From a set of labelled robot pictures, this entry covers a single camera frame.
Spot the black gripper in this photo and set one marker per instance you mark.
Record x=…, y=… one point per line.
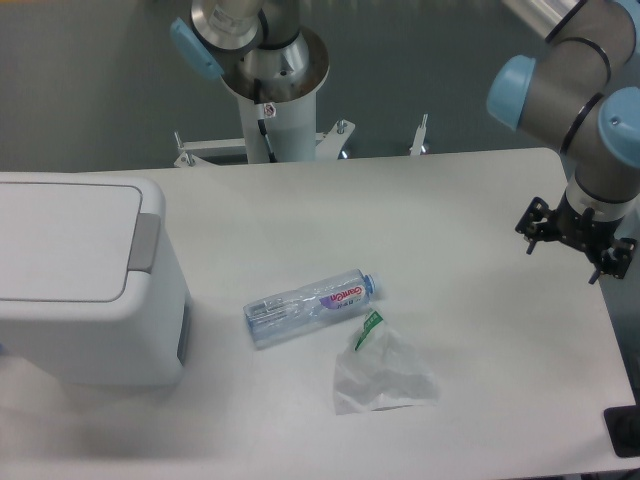
x=580, y=231

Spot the white metal base frame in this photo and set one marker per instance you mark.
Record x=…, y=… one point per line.
x=269, y=140

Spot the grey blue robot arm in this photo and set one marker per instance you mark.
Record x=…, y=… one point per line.
x=559, y=100

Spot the crumpled clear plastic bag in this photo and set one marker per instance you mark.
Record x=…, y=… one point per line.
x=379, y=370

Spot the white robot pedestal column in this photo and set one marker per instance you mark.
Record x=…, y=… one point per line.
x=281, y=83

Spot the black device at table edge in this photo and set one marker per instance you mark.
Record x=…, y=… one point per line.
x=623, y=428

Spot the white plastic trash can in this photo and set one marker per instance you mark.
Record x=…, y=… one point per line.
x=91, y=289

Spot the clear plastic water bottle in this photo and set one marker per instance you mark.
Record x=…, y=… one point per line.
x=281, y=317

